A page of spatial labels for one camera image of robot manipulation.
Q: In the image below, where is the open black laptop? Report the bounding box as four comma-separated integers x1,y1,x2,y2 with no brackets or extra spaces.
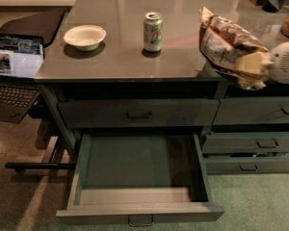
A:
0,33,44,123

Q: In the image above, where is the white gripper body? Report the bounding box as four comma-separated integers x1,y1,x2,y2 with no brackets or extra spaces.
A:
262,41,289,85

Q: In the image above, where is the bottom right drawer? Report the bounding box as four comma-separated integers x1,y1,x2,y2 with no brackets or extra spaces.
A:
204,157,289,174

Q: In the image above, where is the brown chip bag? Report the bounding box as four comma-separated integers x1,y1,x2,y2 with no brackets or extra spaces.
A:
199,7,269,90

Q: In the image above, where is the open middle drawer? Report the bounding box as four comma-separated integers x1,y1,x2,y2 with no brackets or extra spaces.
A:
57,134,223,227

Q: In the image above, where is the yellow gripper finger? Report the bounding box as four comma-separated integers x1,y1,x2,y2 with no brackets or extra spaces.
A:
235,51,269,79

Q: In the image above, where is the black laptop stand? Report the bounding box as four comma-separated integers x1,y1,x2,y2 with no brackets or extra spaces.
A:
5,96,76,172

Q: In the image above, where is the closed top left drawer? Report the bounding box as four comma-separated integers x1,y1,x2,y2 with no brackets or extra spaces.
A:
58,98,219,128

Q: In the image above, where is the green soda can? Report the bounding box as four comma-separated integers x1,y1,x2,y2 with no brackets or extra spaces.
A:
144,12,163,52

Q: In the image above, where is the white paper bowl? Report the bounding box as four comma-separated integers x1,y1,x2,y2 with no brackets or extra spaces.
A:
64,25,106,51

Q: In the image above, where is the top right drawer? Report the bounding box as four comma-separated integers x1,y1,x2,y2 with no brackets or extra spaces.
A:
214,92,289,125

